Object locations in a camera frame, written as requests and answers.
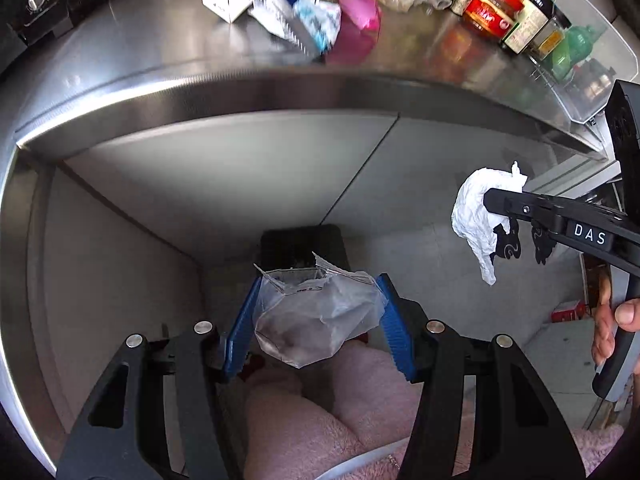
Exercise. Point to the small black lid jar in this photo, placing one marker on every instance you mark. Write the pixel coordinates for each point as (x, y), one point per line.
(550, 35)

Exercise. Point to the black trash bin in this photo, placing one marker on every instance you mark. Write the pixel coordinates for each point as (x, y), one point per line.
(300, 242)

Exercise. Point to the green plastic bottle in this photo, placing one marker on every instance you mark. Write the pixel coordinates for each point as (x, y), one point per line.
(570, 50)

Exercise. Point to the pink fleece clothing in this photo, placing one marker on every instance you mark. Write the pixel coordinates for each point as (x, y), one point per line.
(300, 425)

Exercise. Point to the red lid sauce jar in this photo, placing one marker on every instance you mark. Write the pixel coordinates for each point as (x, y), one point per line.
(492, 10)

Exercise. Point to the dark soy sauce bottle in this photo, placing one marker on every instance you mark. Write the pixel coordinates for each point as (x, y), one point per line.
(527, 22)

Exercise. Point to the white blue crumpled wrapper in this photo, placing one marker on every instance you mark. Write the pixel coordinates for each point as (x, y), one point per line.
(305, 20)

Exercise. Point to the black countertop oven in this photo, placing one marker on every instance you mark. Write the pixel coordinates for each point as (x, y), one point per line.
(50, 5)

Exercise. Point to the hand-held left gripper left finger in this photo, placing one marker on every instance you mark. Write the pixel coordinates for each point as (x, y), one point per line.
(240, 340)

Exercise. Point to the grey cabinet door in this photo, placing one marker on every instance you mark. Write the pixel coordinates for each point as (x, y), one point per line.
(450, 160)
(225, 175)

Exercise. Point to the person's right hand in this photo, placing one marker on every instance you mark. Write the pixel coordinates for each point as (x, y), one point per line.
(627, 316)

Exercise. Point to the red cardboard box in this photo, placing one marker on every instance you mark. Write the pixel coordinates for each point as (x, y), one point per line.
(567, 311)

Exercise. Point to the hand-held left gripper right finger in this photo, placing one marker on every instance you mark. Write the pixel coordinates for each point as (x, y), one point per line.
(397, 335)

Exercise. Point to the white tissue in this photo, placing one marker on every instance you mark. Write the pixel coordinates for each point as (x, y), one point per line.
(472, 210)

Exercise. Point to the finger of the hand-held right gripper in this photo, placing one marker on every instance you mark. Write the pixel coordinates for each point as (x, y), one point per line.
(515, 202)

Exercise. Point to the clear plastic bag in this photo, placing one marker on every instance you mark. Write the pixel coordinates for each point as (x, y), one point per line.
(310, 320)

